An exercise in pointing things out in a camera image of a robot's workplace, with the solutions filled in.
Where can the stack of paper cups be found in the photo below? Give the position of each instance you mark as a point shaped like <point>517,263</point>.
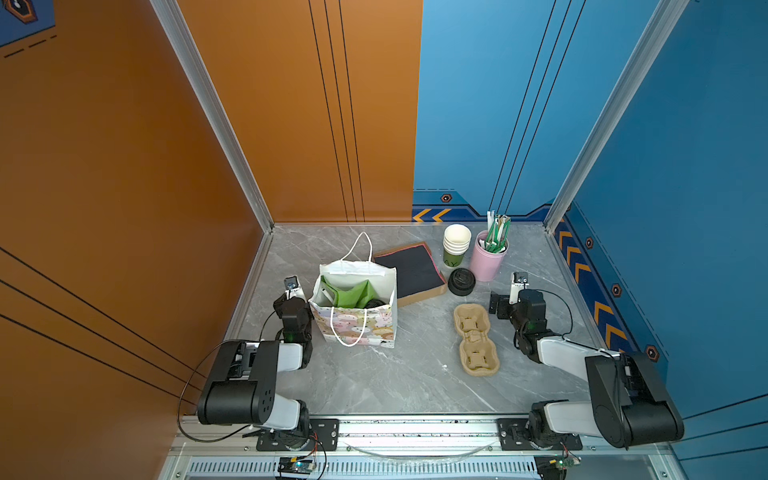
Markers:
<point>456,242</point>

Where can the bundle of wrapped straws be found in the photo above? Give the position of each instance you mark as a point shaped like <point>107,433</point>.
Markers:
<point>496,240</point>

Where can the black paper napkin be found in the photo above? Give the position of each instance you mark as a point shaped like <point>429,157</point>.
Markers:
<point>411,270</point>

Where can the stack of pulp cup carriers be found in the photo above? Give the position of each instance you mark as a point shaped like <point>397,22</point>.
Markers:
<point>478,353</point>

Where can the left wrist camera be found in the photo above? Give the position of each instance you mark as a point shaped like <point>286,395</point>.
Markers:
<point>293,288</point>

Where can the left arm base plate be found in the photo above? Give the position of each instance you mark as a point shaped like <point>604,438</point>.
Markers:
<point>321,433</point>

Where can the green paper napkin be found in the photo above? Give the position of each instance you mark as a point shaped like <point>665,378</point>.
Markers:
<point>352,298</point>

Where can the small right circuit board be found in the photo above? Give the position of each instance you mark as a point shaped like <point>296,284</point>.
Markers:
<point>555,468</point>

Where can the pink straw holder cup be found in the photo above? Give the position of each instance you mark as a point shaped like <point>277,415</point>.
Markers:
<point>485,265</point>

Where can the stack of black lids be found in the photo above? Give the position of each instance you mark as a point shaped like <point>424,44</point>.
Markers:
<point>461,282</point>

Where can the cartoon animal paper gift bag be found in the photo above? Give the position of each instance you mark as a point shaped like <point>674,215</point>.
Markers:
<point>354,327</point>

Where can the green circuit board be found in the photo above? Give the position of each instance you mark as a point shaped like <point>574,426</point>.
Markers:
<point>296,468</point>

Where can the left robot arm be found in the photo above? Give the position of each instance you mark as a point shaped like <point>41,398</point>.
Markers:
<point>241,386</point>

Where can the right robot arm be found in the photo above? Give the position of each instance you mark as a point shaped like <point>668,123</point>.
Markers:
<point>628,401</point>

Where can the aluminium front rail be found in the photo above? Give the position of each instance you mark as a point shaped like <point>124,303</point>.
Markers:
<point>401,435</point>

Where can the black plastic cup lid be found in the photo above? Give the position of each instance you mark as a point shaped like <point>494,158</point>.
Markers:
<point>375,303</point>

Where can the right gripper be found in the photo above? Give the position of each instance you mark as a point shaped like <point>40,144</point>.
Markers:
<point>502,300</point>

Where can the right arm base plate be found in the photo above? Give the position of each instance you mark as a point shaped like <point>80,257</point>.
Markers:
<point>514,435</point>

